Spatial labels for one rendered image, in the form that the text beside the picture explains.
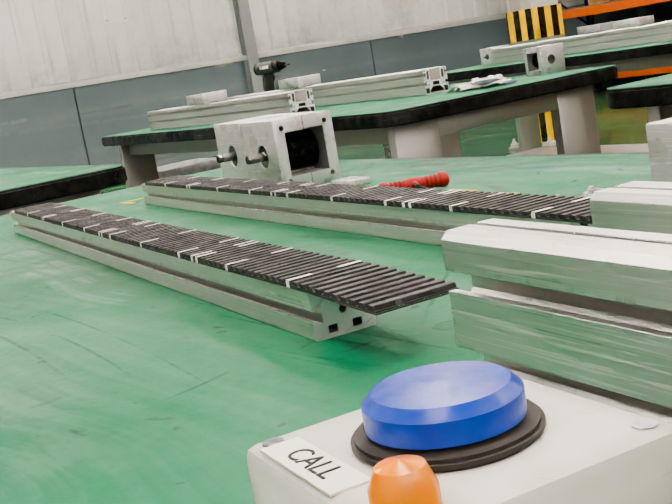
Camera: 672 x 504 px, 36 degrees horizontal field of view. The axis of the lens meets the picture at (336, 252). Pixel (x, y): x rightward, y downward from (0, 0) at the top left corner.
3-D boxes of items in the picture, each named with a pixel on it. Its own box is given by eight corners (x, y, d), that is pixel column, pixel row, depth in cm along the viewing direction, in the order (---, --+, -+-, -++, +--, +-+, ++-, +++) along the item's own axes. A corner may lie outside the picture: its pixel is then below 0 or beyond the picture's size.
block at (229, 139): (210, 190, 156) (198, 127, 155) (278, 175, 161) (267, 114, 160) (235, 192, 148) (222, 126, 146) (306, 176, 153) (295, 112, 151)
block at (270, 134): (236, 194, 145) (223, 126, 143) (307, 178, 150) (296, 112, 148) (267, 196, 136) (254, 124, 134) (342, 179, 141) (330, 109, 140)
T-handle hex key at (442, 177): (376, 198, 116) (373, 183, 115) (448, 184, 117) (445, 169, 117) (414, 214, 100) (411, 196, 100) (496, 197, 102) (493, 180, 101)
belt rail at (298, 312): (15, 232, 145) (10, 211, 144) (43, 226, 147) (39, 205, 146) (316, 342, 60) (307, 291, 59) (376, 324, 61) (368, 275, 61)
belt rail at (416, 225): (145, 204, 153) (141, 184, 153) (171, 198, 155) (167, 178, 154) (574, 265, 68) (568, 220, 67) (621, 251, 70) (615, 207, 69)
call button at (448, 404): (343, 461, 27) (330, 387, 26) (471, 415, 28) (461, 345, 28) (426, 508, 23) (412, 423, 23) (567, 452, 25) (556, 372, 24)
